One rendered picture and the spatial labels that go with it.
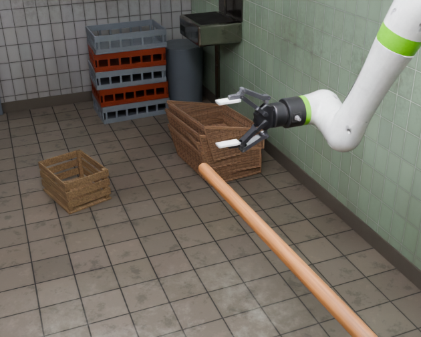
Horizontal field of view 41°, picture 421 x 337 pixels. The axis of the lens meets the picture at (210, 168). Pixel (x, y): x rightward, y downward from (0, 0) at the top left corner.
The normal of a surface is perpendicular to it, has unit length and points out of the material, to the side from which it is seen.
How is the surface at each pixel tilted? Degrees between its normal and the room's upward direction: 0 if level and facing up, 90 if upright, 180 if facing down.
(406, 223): 90
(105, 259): 0
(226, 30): 90
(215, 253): 0
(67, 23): 90
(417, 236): 90
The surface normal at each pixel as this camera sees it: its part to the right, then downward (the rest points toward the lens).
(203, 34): 0.37, 0.42
